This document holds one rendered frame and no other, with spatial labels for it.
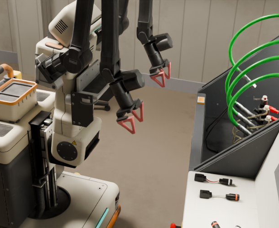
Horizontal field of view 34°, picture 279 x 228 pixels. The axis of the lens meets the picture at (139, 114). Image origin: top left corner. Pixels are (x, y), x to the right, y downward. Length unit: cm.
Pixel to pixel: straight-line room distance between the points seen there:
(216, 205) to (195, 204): 6
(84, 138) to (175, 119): 186
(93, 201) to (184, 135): 134
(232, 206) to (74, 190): 131
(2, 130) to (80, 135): 36
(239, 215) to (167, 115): 253
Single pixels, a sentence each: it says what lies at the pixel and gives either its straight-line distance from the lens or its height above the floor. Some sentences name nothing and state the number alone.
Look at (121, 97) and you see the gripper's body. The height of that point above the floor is 112.
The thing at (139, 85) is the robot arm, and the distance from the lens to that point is 163.
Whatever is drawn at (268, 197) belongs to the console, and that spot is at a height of 105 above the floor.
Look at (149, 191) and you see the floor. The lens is 300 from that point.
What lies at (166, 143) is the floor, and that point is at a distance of 348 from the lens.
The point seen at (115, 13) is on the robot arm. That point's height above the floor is 143.
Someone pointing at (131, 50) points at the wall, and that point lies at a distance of 428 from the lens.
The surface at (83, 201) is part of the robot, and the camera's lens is 249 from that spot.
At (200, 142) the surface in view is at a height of 95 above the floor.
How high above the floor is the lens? 189
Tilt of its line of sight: 29 degrees down
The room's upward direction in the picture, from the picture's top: 2 degrees clockwise
